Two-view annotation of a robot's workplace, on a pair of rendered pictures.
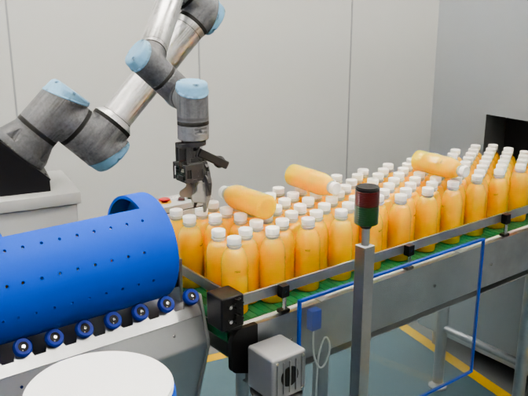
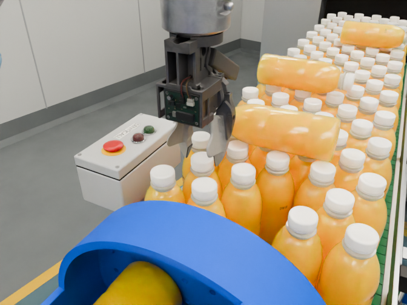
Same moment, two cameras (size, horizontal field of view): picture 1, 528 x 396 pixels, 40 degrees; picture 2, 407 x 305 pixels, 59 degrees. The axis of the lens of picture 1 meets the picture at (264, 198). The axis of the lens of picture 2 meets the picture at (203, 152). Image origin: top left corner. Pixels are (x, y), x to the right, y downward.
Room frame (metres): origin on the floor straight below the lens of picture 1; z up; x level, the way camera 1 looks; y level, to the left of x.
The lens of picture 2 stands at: (1.59, 0.40, 1.44)
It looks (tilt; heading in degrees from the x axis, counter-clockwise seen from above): 32 degrees down; 335
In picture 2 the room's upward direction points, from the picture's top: straight up
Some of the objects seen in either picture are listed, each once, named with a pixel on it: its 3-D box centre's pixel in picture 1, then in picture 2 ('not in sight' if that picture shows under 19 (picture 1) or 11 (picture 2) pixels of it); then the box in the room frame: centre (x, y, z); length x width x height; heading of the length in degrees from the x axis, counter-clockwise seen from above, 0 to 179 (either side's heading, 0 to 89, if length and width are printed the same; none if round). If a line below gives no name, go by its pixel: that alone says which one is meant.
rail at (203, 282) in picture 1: (194, 276); not in sight; (1.88, 0.19, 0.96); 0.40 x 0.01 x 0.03; 37
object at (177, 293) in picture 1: (169, 275); not in sight; (1.83, 0.26, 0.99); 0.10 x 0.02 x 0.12; 37
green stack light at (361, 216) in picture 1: (366, 214); not in sight; (1.78, -0.27, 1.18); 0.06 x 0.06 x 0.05
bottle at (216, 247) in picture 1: (218, 269); (292, 272); (1.86, 0.12, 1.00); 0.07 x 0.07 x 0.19
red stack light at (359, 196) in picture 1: (367, 197); not in sight; (1.78, -0.27, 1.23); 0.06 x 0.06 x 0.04
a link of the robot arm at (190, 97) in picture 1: (192, 102); not in sight; (2.04, 0.20, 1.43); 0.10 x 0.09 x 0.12; 21
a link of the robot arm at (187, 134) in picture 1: (193, 132); (198, 13); (2.03, 0.20, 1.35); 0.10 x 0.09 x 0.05; 37
